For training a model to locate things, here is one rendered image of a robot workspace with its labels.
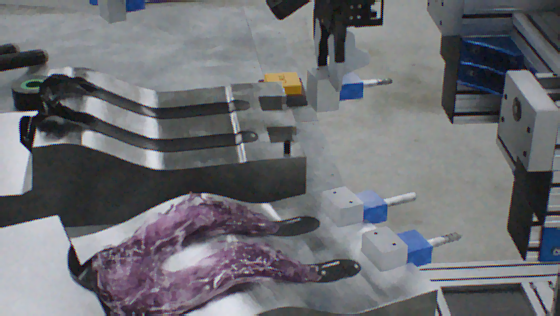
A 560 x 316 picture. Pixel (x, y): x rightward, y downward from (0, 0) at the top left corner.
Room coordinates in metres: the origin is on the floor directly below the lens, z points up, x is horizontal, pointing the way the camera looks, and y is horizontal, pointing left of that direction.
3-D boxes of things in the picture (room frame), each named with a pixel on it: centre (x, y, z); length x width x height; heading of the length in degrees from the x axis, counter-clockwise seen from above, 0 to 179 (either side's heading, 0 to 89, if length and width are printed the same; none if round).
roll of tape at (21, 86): (1.50, 0.44, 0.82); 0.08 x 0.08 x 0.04
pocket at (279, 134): (1.20, -0.01, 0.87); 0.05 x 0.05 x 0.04; 8
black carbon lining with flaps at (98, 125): (1.22, 0.21, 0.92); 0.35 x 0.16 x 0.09; 98
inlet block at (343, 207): (1.06, -0.13, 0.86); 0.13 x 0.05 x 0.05; 115
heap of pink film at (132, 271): (0.90, 0.09, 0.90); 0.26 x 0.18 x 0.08; 115
